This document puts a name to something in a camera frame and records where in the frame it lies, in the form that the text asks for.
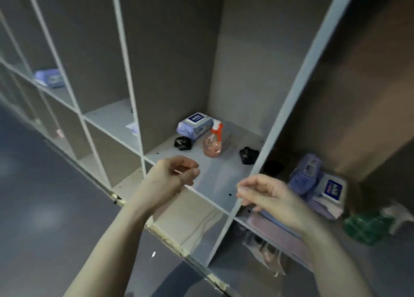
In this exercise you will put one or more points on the pink spray bottle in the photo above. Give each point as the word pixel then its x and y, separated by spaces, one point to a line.
pixel 212 146

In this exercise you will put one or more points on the green spray bottle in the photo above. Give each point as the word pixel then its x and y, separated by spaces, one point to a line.
pixel 365 227

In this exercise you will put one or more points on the crumpled clear plastic bag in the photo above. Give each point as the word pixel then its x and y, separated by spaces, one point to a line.
pixel 268 254

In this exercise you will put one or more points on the grey cubby shelf unit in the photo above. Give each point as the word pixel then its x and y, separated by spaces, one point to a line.
pixel 178 63

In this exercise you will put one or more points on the person's right forearm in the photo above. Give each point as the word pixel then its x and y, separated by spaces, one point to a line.
pixel 336 267

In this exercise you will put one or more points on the person's left forearm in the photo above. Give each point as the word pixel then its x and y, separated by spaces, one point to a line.
pixel 106 251

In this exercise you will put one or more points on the pink tumbler bottle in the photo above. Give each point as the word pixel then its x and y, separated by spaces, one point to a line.
pixel 59 133

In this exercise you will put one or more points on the person's left hand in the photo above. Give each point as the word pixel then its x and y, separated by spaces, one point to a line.
pixel 165 183

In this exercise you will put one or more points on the person's right hand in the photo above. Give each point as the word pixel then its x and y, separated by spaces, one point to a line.
pixel 281 203

